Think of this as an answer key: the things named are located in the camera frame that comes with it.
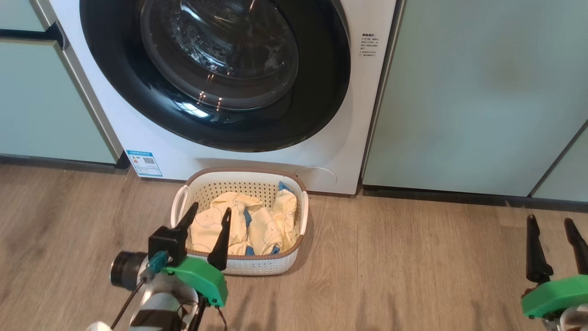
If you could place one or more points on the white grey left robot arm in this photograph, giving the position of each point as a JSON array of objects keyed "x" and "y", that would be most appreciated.
[{"x": 158, "y": 303}]

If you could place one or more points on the pale yellow baby garment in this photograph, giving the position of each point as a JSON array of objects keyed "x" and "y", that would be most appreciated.
[
  {"x": 272, "y": 230},
  {"x": 216, "y": 225}
]

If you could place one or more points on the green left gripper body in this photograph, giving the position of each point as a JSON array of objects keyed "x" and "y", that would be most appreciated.
[{"x": 202, "y": 278}]

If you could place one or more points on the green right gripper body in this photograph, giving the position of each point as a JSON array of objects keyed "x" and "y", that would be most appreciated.
[{"x": 558, "y": 294}]

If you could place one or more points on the teal cabinet with white panel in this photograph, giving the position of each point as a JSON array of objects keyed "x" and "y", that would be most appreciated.
[{"x": 41, "y": 101}]

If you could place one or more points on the round black glass washer door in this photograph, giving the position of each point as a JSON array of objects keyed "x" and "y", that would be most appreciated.
[{"x": 119, "y": 69}]

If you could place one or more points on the round filter cover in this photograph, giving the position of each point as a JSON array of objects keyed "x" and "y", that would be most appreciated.
[{"x": 317, "y": 180}]

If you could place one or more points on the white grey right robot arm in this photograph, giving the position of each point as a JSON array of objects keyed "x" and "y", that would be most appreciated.
[{"x": 576, "y": 320}]

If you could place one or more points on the white perforated basket brown rim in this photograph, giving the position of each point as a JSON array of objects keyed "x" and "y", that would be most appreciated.
[{"x": 257, "y": 265}]

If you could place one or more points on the blue energy label sticker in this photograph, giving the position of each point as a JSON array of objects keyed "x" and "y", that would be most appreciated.
[{"x": 144, "y": 163}]

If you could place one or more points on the black text label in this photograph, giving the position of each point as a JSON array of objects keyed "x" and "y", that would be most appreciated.
[{"x": 369, "y": 45}]

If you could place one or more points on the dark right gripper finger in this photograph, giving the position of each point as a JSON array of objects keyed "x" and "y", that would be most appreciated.
[
  {"x": 579, "y": 248},
  {"x": 535, "y": 257}
]

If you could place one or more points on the wide teal cabinet door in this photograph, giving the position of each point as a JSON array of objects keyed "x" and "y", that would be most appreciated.
[{"x": 477, "y": 92}]

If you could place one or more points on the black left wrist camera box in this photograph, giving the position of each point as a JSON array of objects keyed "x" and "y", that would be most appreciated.
[{"x": 167, "y": 244}]

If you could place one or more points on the white front-load washing machine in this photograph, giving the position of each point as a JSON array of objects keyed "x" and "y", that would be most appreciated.
[{"x": 321, "y": 115}]

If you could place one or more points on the narrow teal cabinet door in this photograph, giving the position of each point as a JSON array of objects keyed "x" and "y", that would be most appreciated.
[{"x": 569, "y": 179}]

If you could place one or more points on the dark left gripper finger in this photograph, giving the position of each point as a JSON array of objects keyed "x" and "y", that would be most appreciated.
[
  {"x": 190, "y": 218},
  {"x": 220, "y": 253}
]

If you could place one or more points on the black cabinet plinth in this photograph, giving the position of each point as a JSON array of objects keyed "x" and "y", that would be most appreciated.
[
  {"x": 459, "y": 196},
  {"x": 55, "y": 163}
]

